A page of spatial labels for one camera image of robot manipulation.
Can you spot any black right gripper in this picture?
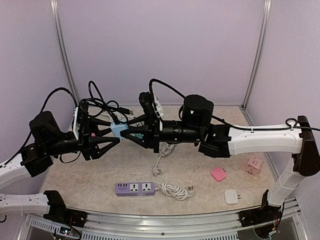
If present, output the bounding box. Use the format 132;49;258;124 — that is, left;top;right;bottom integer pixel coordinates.
119;112;203;154

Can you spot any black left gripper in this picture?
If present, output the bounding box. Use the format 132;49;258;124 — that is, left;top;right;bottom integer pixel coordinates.
45;117;120;161

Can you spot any purple power strip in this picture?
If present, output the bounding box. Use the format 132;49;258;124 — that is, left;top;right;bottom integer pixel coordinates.
115;181;195;201

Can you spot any pink cube socket adapter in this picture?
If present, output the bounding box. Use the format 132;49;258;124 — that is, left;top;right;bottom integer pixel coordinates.
244;156;263;176

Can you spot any white power strip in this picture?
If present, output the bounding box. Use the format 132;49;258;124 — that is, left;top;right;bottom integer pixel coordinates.
100;111;126;122

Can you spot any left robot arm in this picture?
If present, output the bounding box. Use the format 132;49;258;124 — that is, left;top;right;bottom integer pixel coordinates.
0;100;120;223

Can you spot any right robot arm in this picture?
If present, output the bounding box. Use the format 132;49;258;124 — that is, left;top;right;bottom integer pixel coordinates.
120;89;320;222

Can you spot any pink flat charger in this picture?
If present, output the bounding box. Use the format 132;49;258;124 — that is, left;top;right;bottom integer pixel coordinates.
210;166;227;183

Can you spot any white flat charger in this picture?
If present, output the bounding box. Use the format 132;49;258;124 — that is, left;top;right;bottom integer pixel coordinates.
224;189;241;205

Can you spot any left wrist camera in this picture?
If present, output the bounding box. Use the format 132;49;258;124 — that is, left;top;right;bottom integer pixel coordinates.
71;102;90;141

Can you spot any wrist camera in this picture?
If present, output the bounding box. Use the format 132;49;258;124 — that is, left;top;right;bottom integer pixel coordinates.
138;91;164;120
71;102;90;141

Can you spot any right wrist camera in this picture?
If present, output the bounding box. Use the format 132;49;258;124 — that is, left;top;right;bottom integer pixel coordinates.
138;91;164;120

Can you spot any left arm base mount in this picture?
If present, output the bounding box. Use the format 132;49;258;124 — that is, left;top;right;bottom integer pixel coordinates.
43;190;88;228

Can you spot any aluminium front rail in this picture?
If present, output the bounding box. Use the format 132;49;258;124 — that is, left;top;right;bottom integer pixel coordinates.
23;197;301;240

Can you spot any left aluminium frame post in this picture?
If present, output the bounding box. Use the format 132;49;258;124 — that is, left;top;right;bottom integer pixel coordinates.
50;0;80;103

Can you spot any aluminium frame post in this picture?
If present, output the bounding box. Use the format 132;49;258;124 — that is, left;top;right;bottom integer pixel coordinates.
241;0;272;112
50;0;80;103

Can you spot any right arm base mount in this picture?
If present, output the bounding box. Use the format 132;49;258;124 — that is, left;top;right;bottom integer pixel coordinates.
238;190;282;227

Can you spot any right aluminium frame post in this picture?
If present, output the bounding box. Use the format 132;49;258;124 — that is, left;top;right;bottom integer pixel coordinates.
241;0;272;112

